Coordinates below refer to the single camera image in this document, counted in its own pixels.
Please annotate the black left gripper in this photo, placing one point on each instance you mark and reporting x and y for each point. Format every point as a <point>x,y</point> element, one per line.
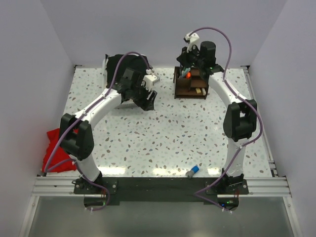
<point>146,104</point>

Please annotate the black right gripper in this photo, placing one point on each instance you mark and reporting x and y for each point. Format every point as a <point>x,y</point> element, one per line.
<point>183,58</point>

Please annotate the light green highlighter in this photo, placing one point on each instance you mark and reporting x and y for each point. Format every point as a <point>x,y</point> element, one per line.
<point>184,72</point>

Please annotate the blue cylindrical battery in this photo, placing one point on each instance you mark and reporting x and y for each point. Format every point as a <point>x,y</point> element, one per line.
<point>195,169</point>

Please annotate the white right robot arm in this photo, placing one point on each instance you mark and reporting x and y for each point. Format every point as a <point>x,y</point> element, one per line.
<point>240,120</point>

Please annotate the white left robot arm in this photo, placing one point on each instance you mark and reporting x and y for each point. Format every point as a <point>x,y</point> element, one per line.
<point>76,131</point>

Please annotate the brown wooden desk organizer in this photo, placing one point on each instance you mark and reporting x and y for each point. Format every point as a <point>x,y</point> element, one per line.
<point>186,88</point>

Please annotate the black cloth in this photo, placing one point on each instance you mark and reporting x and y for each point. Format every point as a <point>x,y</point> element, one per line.
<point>133,61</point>

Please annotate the white plastic basket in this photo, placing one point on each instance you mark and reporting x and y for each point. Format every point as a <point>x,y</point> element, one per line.
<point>126,105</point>

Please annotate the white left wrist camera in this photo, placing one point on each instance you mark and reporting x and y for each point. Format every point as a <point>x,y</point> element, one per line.
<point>149,81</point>

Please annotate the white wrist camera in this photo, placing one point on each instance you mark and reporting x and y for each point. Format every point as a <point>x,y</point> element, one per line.
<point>149,81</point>
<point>191,39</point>

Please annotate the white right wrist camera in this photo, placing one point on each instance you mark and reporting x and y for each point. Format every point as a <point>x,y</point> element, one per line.
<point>191,39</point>

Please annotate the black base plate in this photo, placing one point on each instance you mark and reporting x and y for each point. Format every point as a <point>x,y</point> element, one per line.
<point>114,190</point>

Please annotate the aluminium front rail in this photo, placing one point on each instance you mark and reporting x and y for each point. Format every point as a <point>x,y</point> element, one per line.
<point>258,187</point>

